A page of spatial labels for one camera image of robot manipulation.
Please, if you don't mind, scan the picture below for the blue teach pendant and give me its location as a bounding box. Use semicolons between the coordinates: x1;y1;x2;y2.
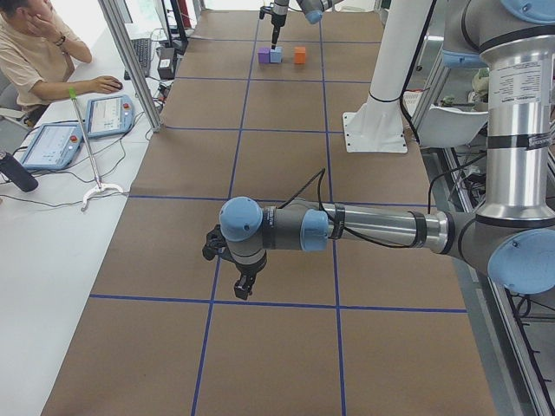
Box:
20;123;82;171
85;94;134;139

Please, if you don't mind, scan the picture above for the grey aluminium frame post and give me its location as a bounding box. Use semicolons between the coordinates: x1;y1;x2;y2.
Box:
98;0;161;133

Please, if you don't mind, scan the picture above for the light blue foam block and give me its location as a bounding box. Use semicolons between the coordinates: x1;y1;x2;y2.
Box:
270;46;283;64

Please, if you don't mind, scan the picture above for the orange foam block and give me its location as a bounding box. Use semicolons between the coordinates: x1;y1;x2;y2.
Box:
293;46;307;65

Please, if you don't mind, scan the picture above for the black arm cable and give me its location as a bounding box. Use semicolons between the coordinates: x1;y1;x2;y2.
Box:
277;168;424;249

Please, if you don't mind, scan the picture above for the black power adapter box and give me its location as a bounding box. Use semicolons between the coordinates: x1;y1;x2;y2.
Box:
157;48;176;80

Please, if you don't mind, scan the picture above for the purple foam block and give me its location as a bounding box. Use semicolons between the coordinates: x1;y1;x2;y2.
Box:
258;47;271;65

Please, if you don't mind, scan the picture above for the black monitor stand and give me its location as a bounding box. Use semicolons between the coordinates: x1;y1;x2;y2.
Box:
161;0;188;55

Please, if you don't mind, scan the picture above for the seated person beige shirt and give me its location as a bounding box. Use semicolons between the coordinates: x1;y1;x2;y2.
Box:
0;0;125;127

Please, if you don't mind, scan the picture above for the black keyboard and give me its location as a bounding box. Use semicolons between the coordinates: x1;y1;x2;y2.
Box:
131;38;152;77

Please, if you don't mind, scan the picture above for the near blue teach pendant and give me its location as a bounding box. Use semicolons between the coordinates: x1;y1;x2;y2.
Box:
20;123;82;171

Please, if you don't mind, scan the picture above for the far blue teach pendant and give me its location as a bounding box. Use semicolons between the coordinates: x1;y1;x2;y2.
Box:
85;94;134;139

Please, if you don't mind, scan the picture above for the black cylindrical bottle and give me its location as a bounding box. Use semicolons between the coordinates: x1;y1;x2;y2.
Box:
1;151;38;192

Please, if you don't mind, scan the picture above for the person's right hand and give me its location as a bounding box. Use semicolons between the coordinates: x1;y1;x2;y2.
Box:
23;8;61;43

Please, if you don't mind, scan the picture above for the person's left hand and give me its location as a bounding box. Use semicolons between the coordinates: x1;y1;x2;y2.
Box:
89;75;120;94

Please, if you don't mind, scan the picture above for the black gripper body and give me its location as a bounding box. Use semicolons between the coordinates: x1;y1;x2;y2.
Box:
202;224;267;284
259;3;287;40

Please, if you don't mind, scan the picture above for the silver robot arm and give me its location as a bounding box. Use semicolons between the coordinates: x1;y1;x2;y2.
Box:
202;1;554;299
259;0;342;49

